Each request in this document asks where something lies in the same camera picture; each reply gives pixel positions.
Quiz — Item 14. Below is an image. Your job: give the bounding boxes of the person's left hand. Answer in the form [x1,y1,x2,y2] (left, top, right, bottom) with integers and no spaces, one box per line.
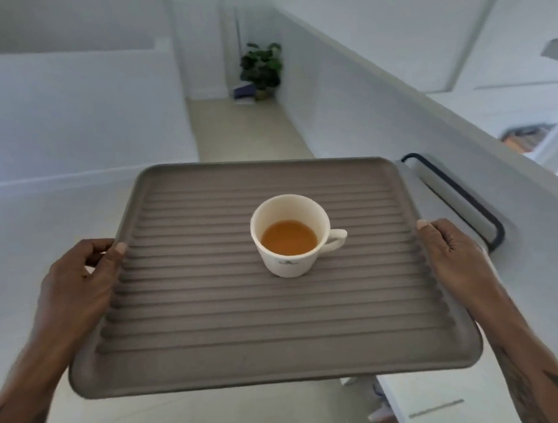
[18,235,139,365]

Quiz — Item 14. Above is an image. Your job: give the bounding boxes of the person's right hand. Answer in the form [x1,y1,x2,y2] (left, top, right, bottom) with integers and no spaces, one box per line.
[416,212,503,310]

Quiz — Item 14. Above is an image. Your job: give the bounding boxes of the grey ribbed tray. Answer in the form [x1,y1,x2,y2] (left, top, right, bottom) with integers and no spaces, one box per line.
[48,132,486,409]

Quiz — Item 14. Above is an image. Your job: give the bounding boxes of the person's left forearm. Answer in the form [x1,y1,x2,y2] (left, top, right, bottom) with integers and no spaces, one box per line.
[0,326,95,423]

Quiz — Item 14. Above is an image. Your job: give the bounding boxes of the person's right forearm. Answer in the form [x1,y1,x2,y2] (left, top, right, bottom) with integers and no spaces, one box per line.
[457,266,558,423]

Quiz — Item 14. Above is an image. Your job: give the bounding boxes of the white cup of tea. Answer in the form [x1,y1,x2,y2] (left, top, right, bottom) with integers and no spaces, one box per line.
[247,188,352,282]

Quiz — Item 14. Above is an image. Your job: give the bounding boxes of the person's white shoe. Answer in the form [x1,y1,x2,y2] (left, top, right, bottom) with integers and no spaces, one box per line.
[364,381,397,423]

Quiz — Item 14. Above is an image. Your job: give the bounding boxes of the blue book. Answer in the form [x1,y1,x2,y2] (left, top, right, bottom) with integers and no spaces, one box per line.
[232,83,259,106]

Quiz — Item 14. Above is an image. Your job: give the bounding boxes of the green potted plant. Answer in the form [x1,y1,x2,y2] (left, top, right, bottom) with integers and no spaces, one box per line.
[236,39,288,103]

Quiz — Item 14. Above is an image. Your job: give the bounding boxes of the black metal handle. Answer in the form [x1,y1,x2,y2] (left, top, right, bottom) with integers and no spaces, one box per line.
[400,144,507,260]

